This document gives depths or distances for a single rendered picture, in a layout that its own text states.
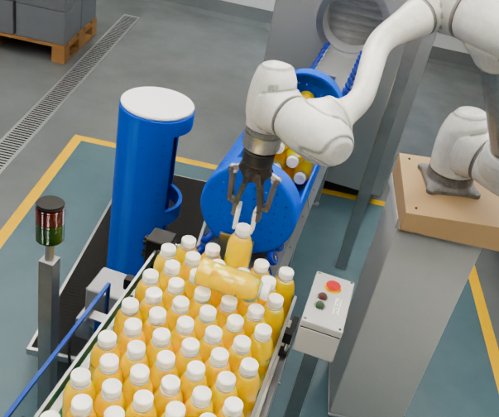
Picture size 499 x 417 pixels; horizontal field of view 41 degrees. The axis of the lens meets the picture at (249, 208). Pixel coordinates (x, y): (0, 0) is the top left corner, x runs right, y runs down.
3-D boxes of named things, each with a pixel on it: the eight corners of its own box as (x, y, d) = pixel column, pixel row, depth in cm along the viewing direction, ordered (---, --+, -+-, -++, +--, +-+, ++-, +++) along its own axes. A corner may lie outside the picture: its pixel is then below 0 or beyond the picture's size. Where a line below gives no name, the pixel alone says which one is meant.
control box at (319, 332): (344, 311, 174) (355, 281, 168) (332, 363, 157) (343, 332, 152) (308, 299, 175) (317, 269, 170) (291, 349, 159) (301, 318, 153)
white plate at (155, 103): (131, 119, 234) (131, 122, 235) (204, 118, 245) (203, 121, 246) (113, 86, 255) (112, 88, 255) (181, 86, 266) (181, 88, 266)
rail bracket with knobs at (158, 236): (179, 263, 194) (184, 235, 189) (170, 277, 188) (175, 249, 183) (148, 253, 196) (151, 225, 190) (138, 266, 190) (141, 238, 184)
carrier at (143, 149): (113, 306, 282) (177, 298, 293) (130, 123, 234) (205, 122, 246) (99, 264, 303) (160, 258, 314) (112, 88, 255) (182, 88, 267)
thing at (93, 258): (214, 204, 389) (218, 183, 380) (154, 402, 262) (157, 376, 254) (128, 185, 389) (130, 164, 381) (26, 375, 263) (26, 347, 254)
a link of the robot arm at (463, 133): (449, 150, 232) (467, 94, 219) (491, 176, 221) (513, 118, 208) (418, 162, 224) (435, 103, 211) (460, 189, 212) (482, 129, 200)
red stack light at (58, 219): (69, 218, 151) (70, 203, 149) (55, 232, 146) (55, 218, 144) (45, 209, 152) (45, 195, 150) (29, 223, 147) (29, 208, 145)
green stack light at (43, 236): (69, 235, 154) (69, 218, 151) (55, 250, 149) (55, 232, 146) (44, 227, 155) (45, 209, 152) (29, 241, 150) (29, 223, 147)
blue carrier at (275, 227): (336, 143, 266) (350, 76, 251) (287, 264, 193) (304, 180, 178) (268, 127, 271) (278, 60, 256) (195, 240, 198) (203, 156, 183)
